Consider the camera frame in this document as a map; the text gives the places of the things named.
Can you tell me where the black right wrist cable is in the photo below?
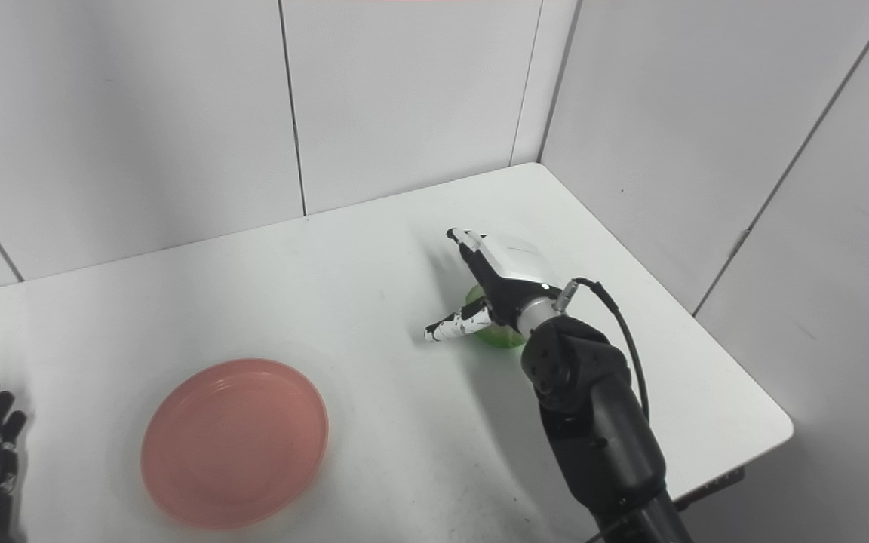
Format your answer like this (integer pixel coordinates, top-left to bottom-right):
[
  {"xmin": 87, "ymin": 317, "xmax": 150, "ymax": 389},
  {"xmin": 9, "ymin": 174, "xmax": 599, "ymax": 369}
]
[{"xmin": 555, "ymin": 277, "xmax": 650, "ymax": 423}]

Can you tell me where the green white cabbage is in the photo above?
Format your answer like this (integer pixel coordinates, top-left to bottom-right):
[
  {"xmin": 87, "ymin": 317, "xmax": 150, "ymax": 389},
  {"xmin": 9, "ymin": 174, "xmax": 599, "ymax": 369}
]
[{"xmin": 465, "ymin": 285, "xmax": 530, "ymax": 349}]

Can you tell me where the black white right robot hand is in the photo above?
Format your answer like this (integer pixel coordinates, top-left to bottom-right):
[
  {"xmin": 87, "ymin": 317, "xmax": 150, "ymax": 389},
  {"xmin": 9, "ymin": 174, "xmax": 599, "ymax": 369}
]
[{"xmin": 425, "ymin": 228, "xmax": 565, "ymax": 344}]

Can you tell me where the pink round plate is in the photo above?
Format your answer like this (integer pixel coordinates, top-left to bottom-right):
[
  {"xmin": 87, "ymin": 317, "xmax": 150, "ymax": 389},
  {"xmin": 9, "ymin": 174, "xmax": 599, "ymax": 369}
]
[{"xmin": 140, "ymin": 358, "xmax": 330, "ymax": 530}]

